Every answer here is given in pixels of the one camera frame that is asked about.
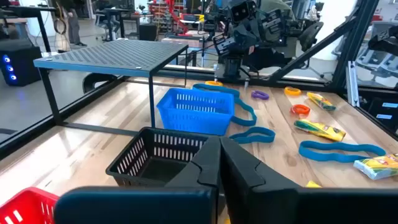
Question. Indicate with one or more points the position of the black background table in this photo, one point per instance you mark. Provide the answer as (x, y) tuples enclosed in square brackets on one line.
[(28, 11), (112, 12)]

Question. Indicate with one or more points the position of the black perforated metal shelf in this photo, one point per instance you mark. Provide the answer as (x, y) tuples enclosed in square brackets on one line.
[(118, 56)]

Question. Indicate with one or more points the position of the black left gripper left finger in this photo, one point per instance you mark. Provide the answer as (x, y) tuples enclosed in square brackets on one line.
[(140, 205)]

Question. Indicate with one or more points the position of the yellow crayon pack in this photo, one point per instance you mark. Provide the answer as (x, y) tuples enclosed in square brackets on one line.
[(312, 185), (377, 168), (320, 130), (321, 101)]

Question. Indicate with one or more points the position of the blue rubber band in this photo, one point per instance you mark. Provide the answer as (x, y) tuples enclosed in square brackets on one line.
[(258, 129), (224, 90), (301, 151)]

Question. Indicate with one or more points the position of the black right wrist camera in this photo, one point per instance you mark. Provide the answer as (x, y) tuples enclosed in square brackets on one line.
[(244, 11)]

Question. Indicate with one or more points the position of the grey side table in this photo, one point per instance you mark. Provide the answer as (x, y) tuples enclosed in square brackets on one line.
[(373, 59)]

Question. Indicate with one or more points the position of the blue plastic basket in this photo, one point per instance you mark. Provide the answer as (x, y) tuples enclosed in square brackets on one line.
[(192, 121)]

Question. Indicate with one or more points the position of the black plastic basket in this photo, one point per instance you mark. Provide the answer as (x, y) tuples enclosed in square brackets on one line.
[(155, 168)]

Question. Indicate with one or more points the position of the red plastic basket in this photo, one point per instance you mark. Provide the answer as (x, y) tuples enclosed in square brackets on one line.
[(28, 199)]

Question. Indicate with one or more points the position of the black computer tower blue lights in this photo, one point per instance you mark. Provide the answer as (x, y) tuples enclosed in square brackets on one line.
[(25, 65)]

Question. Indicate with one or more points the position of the black background robot arm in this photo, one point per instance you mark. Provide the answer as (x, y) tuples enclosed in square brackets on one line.
[(385, 40)]

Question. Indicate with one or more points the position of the red background machine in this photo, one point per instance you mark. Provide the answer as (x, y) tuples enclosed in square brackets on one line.
[(175, 17)]

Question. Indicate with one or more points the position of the black office chair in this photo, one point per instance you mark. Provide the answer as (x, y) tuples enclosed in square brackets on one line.
[(93, 79), (311, 34)]

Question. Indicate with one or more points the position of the silver aluminium bracket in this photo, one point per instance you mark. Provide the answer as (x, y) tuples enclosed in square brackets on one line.
[(353, 84)]

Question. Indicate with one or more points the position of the person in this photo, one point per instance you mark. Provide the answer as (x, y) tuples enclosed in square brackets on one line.
[(74, 28)]

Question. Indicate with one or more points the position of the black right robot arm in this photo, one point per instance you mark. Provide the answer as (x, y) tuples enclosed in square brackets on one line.
[(280, 28)]

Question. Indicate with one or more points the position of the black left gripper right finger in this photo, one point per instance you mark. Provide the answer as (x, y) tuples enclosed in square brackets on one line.
[(280, 205)]

